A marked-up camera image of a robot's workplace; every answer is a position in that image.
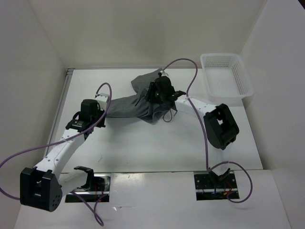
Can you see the white plastic basket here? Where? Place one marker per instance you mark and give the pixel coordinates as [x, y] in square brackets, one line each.
[226, 77]

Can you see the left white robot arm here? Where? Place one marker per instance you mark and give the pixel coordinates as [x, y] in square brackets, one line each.
[41, 186]

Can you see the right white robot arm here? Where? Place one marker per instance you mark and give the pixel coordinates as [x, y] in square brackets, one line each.
[218, 122]

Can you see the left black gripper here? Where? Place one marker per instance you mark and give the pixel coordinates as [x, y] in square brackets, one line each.
[101, 123]

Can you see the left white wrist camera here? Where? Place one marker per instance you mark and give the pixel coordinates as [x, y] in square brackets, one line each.
[102, 99]

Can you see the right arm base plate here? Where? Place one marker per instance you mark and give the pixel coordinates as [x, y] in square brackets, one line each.
[213, 187]

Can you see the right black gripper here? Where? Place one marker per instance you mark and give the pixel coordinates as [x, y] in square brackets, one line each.
[149, 96]

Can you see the grey shorts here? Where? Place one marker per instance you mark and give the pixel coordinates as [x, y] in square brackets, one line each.
[135, 106]

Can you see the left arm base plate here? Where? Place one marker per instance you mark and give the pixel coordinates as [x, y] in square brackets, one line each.
[99, 191]

